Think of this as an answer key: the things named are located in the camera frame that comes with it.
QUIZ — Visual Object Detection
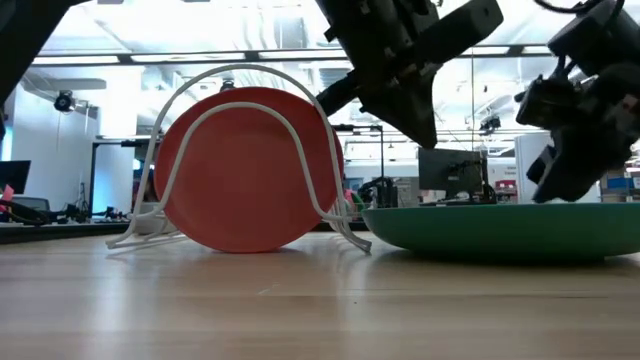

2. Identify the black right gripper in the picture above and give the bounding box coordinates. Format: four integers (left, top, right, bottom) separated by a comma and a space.
514, 59, 640, 204

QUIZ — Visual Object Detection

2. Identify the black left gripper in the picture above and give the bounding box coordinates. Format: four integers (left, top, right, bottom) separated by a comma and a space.
315, 0, 505, 150

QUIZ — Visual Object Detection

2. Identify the large green plate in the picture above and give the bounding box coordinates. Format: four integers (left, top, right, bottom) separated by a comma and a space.
360, 202, 640, 265

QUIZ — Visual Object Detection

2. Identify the plain orange plate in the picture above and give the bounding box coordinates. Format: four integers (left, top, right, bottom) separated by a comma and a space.
153, 86, 346, 254

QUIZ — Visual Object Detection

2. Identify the white pillar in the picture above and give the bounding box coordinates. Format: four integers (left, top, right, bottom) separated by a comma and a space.
514, 132, 551, 204

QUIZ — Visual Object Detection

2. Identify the blue bin shelf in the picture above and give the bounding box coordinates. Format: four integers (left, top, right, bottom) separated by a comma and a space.
599, 167, 640, 204

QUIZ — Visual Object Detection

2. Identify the large black monitor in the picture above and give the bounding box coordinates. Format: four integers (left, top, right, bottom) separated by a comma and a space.
417, 147, 489, 204

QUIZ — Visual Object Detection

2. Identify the grey white timer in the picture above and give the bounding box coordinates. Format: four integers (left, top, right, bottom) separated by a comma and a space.
132, 202, 174, 236

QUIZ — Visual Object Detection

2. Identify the small dark screen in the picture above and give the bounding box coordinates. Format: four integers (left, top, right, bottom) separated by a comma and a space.
0, 159, 32, 196

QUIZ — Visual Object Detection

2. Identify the black gantry frame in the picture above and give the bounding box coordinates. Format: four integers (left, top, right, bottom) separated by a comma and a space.
332, 123, 386, 181
89, 139, 161, 221

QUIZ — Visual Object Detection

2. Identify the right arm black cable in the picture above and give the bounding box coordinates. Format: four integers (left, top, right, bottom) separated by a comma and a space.
533, 0, 626, 15

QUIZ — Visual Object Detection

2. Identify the white wire dish rack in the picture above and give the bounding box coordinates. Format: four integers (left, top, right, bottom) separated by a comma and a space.
105, 63, 373, 254

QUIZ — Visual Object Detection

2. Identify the black aluminium table frame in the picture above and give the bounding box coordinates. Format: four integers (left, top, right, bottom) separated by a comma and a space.
0, 221, 366, 246

